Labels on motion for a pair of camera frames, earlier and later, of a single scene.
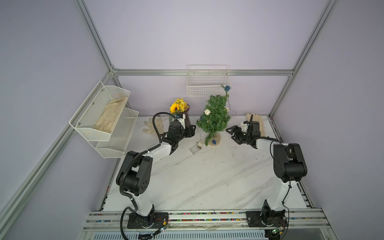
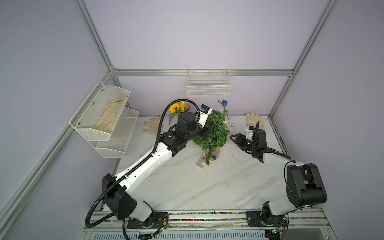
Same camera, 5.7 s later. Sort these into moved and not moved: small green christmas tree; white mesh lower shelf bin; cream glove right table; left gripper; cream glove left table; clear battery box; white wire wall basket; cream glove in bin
Moved: small green christmas tree; clear battery box; left gripper
Not moved: cream glove in bin; cream glove left table; white mesh lower shelf bin; cream glove right table; white wire wall basket
